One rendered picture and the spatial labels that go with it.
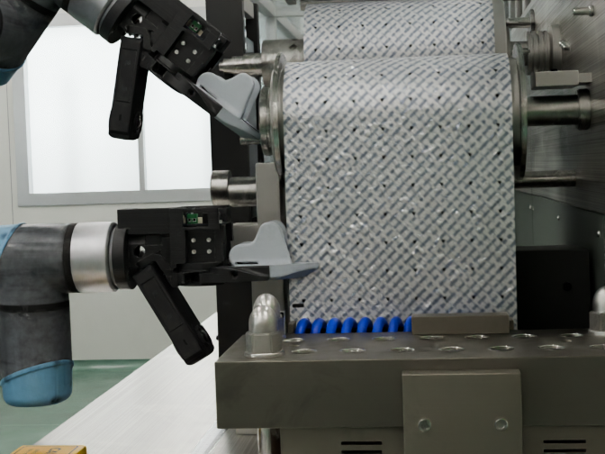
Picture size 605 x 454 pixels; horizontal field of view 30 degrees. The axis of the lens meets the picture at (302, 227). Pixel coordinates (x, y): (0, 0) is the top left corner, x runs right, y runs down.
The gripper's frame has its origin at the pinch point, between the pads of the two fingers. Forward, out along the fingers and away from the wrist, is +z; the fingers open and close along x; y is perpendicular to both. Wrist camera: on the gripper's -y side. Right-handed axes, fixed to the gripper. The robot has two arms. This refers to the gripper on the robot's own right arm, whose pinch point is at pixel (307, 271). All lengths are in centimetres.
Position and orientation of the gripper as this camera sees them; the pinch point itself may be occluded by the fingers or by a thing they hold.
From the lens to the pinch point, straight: 118.4
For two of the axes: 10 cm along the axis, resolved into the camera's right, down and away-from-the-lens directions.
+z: 9.9, -0.3, -1.1
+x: 1.0, -0.5, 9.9
